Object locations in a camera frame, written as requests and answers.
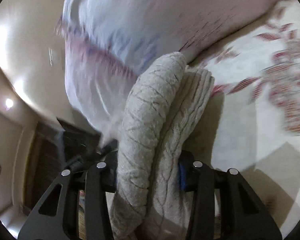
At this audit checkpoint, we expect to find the pink lilac upper pillow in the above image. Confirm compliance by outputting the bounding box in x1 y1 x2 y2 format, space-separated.
57 0 280 73

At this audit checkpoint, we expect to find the pink lilac lower pillow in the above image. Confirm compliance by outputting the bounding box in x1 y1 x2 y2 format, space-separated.
65 36 138 146

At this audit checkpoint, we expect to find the floral white bed sheet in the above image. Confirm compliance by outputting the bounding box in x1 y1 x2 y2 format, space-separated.
181 0 300 239

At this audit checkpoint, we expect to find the beige knitted sweater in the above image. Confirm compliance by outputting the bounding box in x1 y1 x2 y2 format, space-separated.
110 52 214 239

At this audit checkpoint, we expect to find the white wall switch plate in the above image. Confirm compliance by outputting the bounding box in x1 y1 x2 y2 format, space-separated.
48 47 53 67

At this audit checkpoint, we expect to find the pink lilac pillow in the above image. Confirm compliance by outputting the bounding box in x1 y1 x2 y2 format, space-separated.
65 36 138 146
57 0 280 73

